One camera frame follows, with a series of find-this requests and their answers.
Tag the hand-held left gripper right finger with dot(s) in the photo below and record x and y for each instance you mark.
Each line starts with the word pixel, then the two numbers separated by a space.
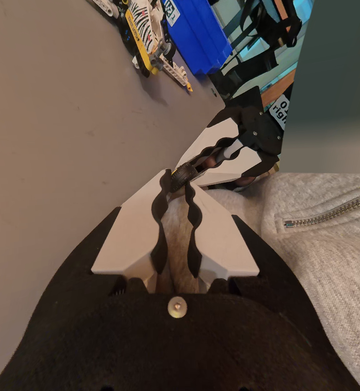
pixel 226 244

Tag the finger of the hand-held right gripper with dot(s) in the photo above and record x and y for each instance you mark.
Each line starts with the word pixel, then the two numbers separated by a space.
pixel 229 171
pixel 210 140

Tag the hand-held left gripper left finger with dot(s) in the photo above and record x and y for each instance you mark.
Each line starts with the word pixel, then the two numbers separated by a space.
pixel 128 244

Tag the black lego tyre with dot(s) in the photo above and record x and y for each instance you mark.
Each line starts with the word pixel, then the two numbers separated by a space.
pixel 183 178

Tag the lego airplane model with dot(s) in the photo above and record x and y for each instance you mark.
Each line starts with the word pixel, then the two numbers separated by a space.
pixel 146 39

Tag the person's right hand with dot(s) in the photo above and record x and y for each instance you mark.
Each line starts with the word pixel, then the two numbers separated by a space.
pixel 212 162

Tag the blue plastic bin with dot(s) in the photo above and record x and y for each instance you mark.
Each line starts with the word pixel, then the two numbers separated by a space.
pixel 198 33

